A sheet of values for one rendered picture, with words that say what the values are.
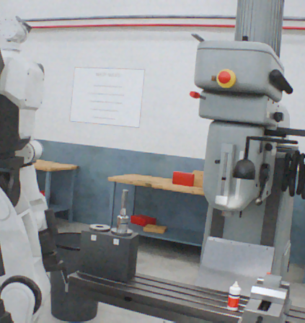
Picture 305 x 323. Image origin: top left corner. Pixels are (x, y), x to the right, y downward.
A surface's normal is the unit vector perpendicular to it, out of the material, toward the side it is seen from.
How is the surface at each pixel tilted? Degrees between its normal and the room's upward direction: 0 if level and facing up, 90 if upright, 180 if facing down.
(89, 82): 90
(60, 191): 90
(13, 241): 115
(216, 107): 90
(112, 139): 90
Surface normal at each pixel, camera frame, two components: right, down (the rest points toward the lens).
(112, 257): -0.28, 0.06
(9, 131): 0.66, 0.26
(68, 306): -0.07, 0.15
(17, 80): 0.69, 0.04
